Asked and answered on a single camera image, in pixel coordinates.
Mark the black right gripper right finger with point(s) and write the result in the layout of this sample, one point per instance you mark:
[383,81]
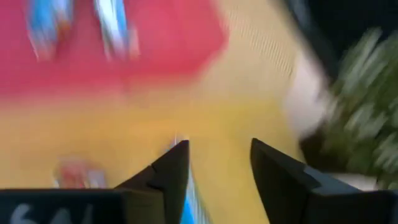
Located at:
[280,186]

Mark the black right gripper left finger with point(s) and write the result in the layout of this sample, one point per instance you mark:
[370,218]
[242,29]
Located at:
[168,186]

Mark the bright blue granola bar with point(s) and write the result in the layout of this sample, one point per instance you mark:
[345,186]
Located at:
[190,211]
[46,28]

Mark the silver blue granola bar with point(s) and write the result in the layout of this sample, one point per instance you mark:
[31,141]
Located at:
[113,28]

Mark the yellow plastic tray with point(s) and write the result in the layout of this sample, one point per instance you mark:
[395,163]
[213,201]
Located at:
[124,130]

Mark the artificial green potted plant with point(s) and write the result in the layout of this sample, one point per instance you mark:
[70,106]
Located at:
[363,109]

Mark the red plastic tray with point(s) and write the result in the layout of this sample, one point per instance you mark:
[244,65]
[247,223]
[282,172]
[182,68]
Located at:
[171,46]

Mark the round woven tan placemat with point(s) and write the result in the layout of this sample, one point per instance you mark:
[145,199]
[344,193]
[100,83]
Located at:
[258,40]

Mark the black aluminium table frame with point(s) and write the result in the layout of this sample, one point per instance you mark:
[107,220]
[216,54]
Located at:
[311,34]

